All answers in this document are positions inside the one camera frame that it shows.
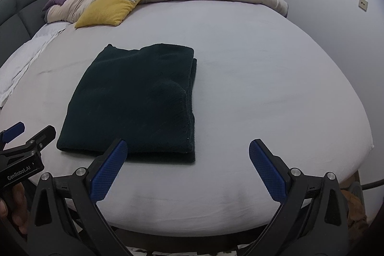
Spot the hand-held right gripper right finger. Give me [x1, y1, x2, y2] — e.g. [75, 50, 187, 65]
[248, 138, 351, 256]

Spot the dark green blanket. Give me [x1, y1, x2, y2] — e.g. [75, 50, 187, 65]
[56, 43, 198, 165]

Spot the bed with white sheet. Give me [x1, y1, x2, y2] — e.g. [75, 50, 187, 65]
[0, 0, 375, 238]

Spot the grey upholstered headboard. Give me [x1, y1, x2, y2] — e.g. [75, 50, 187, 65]
[0, 0, 76, 68]

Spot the brown fuzzy object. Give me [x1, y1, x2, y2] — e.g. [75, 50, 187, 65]
[342, 181, 370, 233]

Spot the yellow pillow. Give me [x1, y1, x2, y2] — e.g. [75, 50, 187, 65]
[74, 0, 157, 29]

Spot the black cable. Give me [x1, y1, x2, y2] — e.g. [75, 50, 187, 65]
[359, 177, 384, 190]

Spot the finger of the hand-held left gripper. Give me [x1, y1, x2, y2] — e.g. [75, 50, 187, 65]
[0, 121, 26, 145]
[25, 125, 57, 152]

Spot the purple and beige pillow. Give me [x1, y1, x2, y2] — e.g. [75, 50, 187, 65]
[42, 0, 106, 24]

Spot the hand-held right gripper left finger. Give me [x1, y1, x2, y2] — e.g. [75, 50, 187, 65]
[24, 138, 133, 256]

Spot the person's left hand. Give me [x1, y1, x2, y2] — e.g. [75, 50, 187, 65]
[0, 182, 30, 235]

